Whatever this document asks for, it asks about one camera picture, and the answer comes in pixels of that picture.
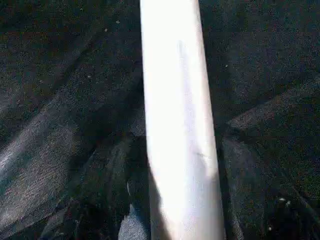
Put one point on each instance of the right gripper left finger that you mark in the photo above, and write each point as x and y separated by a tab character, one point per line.
100	210

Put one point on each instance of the black mat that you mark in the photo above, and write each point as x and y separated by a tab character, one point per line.
60	50

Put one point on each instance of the white plastic table leg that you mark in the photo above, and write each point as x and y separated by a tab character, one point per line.
180	125

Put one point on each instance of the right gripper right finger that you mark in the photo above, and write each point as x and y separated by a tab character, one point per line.
260	210

